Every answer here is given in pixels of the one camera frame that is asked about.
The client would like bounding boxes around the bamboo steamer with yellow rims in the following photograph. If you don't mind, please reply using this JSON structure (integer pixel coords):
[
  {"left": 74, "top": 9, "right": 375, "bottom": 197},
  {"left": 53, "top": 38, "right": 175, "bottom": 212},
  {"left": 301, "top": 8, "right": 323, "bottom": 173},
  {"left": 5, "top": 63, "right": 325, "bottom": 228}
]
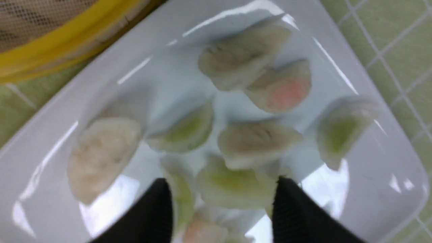
[{"left": 0, "top": 0, "right": 164, "bottom": 84}]

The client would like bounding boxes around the pink dumpling bottom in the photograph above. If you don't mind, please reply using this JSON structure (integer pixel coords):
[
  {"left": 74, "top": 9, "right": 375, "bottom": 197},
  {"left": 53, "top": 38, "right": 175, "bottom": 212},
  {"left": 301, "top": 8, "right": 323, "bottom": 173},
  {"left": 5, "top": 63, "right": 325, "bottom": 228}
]
[{"left": 182, "top": 213, "right": 255, "bottom": 243}]

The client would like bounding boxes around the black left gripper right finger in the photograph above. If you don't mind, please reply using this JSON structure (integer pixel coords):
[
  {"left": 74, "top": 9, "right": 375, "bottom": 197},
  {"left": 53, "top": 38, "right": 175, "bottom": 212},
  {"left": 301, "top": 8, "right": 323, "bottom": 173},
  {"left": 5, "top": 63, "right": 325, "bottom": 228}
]
[{"left": 272, "top": 177, "right": 364, "bottom": 243}]

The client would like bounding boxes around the white dumpling top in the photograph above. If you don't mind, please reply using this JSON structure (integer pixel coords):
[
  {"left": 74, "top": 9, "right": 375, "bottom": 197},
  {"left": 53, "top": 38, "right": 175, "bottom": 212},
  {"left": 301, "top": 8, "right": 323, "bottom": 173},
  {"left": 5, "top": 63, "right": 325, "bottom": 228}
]
[{"left": 198, "top": 24, "right": 291, "bottom": 92}]

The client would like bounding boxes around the green dumpling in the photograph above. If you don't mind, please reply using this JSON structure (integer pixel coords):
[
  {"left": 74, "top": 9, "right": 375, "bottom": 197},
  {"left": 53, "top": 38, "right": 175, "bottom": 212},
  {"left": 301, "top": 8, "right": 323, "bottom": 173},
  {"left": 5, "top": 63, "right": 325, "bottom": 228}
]
[
  {"left": 195, "top": 155, "right": 277, "bottom": 210},
  {"left": 145, "top": 100, "right": 215, "bottom": 154},
  {"left": 315, "top": 96, "right": 379, "bottom": 171}
]

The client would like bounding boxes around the pink dumpling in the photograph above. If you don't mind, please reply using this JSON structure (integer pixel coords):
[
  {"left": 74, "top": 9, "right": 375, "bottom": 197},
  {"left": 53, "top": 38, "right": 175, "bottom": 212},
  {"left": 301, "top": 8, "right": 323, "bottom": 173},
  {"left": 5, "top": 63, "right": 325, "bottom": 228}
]
[
  {"left": 182, "top": 213, "right": 255, "bottom": 243},
  {"left": 243, "top": 59, "right": 312, "bottom": 114}
]

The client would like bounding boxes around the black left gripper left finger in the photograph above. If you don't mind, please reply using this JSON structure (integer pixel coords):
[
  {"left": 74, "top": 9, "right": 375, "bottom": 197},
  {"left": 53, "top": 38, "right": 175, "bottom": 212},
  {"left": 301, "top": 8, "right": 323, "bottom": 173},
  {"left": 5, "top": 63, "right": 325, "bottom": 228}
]
[{"left": 91, "top": 178, "right": 174, "bottom": 243}]

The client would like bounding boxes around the white dumpling middle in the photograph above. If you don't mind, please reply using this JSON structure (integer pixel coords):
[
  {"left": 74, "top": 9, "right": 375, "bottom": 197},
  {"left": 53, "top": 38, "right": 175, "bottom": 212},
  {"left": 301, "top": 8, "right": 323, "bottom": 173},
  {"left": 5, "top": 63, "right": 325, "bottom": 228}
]
[{"left": 217, "top": 120, "right": 303, "bottom": 170}]

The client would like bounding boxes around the large white dumpling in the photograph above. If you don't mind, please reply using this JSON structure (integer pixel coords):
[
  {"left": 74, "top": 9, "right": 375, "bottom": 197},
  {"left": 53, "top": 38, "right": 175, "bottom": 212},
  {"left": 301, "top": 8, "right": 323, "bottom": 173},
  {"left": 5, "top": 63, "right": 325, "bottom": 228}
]
[{"left": 67, "top": 117, "right": 142, "bottom": 206}]

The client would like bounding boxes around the green dumpling slim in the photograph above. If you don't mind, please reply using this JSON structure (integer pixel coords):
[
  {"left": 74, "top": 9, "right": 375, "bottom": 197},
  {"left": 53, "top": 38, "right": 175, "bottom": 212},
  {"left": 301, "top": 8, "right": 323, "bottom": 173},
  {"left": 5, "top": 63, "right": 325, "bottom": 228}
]
[{"left": 160, "top": 155, "right": 196, "bottom": 235}]

